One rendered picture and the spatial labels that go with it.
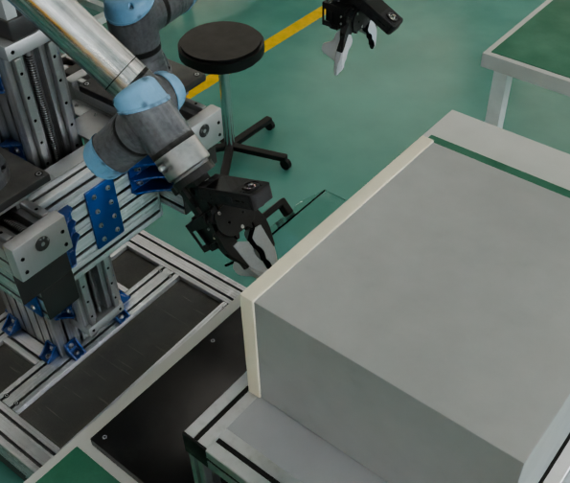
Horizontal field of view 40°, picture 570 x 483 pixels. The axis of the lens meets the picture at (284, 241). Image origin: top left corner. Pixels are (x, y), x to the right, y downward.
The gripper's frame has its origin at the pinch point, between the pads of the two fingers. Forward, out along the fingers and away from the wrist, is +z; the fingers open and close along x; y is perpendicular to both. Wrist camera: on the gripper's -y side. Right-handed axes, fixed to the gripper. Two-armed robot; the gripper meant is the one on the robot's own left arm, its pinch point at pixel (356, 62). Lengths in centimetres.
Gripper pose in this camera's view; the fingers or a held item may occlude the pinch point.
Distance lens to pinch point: 176.7
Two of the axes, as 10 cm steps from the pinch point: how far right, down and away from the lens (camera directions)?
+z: 0.2, 7.3, 6.8
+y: -7.9, -4.0, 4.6
